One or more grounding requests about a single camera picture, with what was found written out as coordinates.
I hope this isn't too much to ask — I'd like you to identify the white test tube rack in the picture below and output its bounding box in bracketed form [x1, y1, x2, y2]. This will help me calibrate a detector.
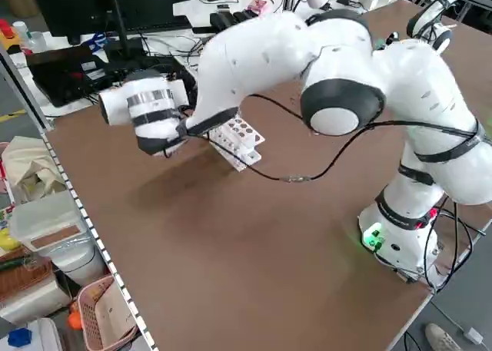
[207, 114, 267, 174]

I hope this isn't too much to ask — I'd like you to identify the black electronics case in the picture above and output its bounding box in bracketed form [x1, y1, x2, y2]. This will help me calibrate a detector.
[25, 46, 116, 108]

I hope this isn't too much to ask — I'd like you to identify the white plastic storage box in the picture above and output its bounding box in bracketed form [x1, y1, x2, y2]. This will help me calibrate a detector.
[8, 201, 97, 286]

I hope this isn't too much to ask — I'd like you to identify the pink plastic basket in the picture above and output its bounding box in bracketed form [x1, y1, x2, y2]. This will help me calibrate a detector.
[75, 274, 140, 351]

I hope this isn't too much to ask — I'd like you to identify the beige cloth bag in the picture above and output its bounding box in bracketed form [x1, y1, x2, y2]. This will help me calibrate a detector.
[1, 135, 69, 205]

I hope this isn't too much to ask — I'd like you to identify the black computer monitor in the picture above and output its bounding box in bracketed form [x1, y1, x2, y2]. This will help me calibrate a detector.
[29, 0, 189, 71]

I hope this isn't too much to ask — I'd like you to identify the clear plastic bottle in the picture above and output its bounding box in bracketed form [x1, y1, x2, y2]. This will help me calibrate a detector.
[13, 20, 50, 55]

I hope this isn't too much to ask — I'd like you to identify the white jug with blue cap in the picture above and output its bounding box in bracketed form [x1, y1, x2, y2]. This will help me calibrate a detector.
[0, 316, 63, 351]

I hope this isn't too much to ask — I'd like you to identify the yellow emergency stop box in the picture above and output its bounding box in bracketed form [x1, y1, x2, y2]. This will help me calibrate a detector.
[0, 18, 25, 55]

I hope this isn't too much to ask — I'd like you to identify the white power adapter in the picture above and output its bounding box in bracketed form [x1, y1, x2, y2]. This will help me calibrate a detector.
[462, 326, 484, 345]

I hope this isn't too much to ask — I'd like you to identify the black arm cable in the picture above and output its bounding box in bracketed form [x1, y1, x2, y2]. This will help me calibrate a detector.
[163, 92, 492, 290]

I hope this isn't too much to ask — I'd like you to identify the perforated aluminium table rail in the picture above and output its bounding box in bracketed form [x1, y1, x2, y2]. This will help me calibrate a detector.
[0, 43, 159, 351]

